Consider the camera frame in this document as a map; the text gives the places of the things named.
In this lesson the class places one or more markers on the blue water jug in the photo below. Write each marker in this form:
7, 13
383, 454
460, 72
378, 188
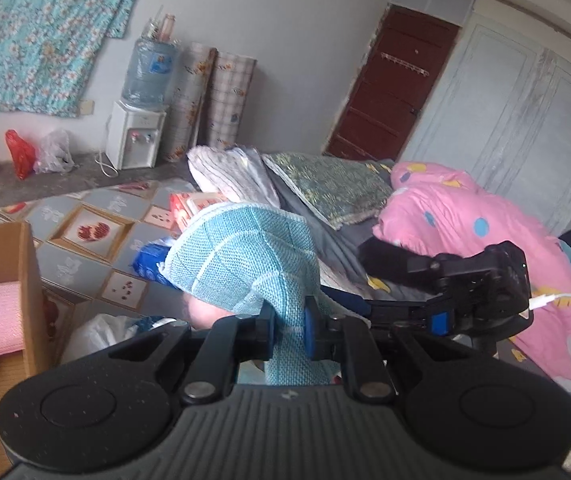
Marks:
150, 75

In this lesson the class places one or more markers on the teal floral wall cloth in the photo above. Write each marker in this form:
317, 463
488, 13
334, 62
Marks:
40, 35

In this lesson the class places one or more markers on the pink bottle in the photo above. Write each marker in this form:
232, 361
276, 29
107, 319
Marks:
167, 27

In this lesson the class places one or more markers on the red tissue pack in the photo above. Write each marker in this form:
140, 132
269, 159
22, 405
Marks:
185, 210

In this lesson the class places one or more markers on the rolled floral mat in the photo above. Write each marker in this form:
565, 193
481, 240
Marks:
188, 100

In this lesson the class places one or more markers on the pale wardrobe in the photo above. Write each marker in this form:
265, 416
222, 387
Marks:
505, 110

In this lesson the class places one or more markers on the wall socket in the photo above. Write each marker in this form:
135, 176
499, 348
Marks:
86, 108

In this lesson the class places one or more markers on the pink sponge cloth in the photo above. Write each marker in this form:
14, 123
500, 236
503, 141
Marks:
0, 320

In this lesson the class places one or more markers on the blue wet wipe pack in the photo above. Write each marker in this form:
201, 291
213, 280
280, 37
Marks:
150, 265

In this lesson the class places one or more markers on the clear plastic bag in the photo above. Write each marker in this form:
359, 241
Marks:
55, 152

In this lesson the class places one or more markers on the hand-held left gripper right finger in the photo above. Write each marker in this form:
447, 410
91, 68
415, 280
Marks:
313, 330

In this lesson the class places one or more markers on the green floral pillow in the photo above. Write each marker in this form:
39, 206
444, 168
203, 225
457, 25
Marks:
325, 185

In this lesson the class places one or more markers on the dark red door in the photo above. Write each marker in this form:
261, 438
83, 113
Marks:
385, 110

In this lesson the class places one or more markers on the pink quilt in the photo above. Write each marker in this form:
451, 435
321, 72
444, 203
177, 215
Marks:
465, 210

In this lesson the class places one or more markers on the white hook rack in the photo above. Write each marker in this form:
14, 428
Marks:
405, 64

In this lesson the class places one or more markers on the white water dispenser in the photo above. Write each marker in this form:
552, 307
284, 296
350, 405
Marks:
135, 135

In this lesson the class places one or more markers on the glass jar with sticks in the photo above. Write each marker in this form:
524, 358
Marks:
153, 30

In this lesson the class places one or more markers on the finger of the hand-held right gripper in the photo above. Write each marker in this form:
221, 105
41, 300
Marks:
390, 260
395, 309

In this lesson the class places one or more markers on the white plastic bag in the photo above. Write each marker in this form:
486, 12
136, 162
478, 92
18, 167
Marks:
95, 332

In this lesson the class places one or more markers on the blue checked towel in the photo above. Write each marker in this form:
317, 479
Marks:
245, 250

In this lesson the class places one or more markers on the cardboard box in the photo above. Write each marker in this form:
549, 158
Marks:
28, 285

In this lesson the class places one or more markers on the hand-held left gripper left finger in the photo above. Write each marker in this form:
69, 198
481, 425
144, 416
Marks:
267, 335

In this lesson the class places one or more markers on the white striped quilt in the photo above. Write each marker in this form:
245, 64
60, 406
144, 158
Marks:
225, 175

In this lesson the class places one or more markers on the red plastic bag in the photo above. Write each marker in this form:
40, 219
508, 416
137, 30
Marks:
20, 155

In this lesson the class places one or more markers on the rolled checked mat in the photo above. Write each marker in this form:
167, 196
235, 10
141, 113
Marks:
230, 100

